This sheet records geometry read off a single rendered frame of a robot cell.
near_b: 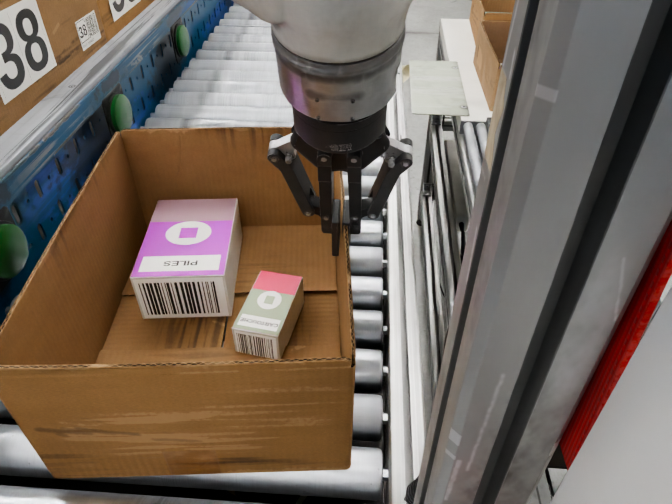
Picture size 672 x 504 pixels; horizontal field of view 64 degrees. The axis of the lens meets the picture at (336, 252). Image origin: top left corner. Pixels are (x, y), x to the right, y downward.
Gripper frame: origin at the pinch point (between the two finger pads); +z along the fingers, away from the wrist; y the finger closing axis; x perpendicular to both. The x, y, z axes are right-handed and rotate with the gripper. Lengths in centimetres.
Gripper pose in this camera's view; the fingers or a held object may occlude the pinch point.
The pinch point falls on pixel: (341, 229)
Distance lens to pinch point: 58.3
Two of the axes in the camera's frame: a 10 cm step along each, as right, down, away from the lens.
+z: 0.2, 5.0, 8.7
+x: 0.6, -8.6, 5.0
